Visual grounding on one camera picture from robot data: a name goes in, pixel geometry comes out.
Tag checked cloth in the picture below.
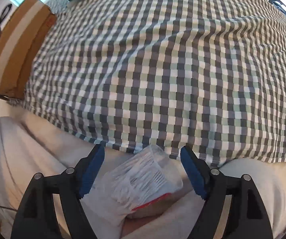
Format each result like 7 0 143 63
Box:
23 0 286 167

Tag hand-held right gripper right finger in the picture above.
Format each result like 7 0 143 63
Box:
180 145 274 239

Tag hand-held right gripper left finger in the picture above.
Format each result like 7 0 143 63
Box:
10 144 106 239

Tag person's white trousers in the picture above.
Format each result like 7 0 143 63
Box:
0 116 286 239

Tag brown cardboard box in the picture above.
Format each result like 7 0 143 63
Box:
0 0 57 99

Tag clear floss pick box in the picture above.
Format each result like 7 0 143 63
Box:
100 145 183 211

